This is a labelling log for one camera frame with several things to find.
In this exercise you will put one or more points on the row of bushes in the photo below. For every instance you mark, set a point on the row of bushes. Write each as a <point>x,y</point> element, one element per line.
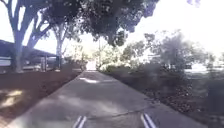
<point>150,71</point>

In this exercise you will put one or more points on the grey concrete path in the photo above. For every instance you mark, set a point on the grey concrete path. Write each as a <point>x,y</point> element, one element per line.
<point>100,96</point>

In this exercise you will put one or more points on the tree with dark canopy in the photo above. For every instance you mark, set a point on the tree with dark canopy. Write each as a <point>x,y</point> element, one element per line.
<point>110,16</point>

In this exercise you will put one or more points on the low building with dark roof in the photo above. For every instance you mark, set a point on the low building with dark roof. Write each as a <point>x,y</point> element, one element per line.
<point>33,53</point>

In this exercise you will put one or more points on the large forked tree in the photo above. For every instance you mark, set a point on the large forked tree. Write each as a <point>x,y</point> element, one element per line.
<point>17,50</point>

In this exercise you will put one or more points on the bushy tree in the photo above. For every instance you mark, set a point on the bushy tree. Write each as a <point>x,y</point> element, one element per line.
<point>173,50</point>

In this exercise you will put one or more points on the tree with pale trunk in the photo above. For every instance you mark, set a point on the tree with pale trunk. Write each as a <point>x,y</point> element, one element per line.
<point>59,50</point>

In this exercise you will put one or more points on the robot's own part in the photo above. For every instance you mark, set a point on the robot's own part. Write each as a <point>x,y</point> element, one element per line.
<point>147,120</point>
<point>79,122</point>

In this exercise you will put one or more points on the brown mulch ground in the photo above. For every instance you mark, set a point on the brown mulch ground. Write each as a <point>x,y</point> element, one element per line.
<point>33,86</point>
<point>173,98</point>

